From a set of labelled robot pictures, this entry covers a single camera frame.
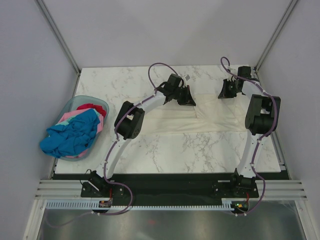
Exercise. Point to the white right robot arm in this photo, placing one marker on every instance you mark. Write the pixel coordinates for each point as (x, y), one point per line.
(260, 121)

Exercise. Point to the blue t-shirt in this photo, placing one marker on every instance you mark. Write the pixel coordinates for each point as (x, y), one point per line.
(72, 139)

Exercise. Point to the aluminium corner post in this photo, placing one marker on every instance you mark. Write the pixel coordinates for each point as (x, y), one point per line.
(58, 35)
(276, 33)

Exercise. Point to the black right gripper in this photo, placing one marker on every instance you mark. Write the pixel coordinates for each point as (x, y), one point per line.
(224, 93)

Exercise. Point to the pink t-shirt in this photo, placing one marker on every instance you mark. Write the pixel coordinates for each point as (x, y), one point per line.
(67, 117)

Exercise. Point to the red t-shirt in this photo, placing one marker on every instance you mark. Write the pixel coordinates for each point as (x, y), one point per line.
(98, 108)

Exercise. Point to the cream white t-shirt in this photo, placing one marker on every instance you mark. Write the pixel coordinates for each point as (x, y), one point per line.
(210, 114)

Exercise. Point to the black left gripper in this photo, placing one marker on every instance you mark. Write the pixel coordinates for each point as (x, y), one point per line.
(188, 100)

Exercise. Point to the clear teal-rimmed plastic basket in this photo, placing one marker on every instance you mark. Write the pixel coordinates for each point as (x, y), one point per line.
(72, 105)

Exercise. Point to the white slotted cable duct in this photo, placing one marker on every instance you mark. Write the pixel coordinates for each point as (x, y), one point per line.
(73, 204)

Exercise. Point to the aluminium frame rail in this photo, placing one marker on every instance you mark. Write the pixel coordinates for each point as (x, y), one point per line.
(268, 189)

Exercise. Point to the left aluminium corner post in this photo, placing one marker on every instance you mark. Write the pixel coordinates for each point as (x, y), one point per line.
(58, 35)

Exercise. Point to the right aluminium corner post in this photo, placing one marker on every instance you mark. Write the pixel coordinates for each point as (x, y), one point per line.
(276, 33)

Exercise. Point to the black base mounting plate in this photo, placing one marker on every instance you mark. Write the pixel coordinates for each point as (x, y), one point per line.
(121, 179)

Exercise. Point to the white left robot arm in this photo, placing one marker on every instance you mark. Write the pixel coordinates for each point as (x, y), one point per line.
(128, 125)

